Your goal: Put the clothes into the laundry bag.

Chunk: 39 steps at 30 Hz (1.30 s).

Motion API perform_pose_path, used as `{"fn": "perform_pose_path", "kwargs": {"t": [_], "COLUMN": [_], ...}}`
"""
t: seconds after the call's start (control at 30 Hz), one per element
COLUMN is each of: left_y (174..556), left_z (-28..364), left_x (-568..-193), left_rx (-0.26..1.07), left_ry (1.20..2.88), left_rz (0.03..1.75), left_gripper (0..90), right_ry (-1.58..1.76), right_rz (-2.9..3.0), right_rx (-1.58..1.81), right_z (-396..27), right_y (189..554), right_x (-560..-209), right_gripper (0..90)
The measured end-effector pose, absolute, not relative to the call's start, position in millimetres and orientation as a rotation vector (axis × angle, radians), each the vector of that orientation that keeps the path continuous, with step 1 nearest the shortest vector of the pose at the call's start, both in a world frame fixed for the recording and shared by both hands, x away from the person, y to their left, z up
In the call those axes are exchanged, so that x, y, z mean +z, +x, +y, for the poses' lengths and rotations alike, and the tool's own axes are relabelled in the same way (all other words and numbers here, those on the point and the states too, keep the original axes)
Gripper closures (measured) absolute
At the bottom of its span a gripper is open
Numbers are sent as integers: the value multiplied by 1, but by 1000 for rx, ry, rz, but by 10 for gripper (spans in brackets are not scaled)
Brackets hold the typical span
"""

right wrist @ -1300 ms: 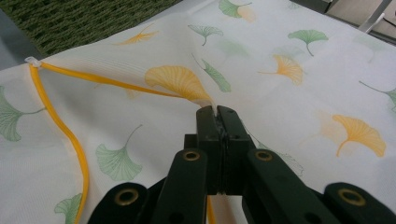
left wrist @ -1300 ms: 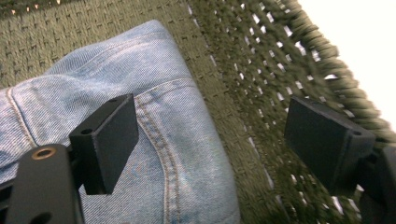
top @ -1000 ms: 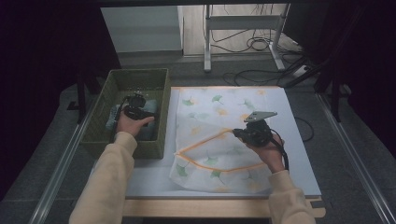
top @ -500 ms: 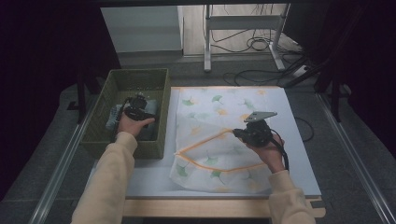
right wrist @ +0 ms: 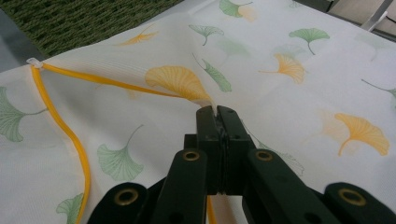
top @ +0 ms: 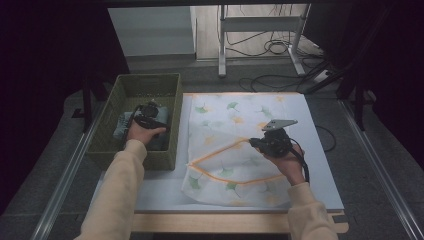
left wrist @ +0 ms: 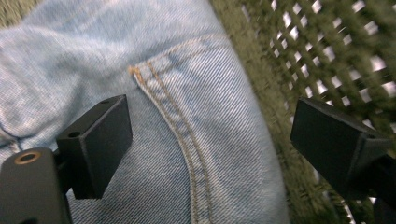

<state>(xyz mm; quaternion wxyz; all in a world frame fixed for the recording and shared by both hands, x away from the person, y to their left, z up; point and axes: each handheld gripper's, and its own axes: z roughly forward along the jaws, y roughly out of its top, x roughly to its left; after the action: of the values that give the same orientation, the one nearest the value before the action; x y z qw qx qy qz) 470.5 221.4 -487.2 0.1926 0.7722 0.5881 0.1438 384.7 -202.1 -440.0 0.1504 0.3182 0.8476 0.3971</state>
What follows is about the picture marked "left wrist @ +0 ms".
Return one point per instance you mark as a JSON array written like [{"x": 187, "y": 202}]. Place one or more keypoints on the green woven basket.
[{"x": 249, "y": 46}]

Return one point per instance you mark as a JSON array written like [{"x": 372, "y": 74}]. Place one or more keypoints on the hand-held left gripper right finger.
[{"x": 336, "y": 143}]

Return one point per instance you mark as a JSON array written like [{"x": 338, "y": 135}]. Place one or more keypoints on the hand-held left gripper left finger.
[{"x": 102, "y": 140}]

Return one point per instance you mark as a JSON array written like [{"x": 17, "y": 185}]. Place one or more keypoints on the grey cloth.
[{"x": 93, "y": 46}]

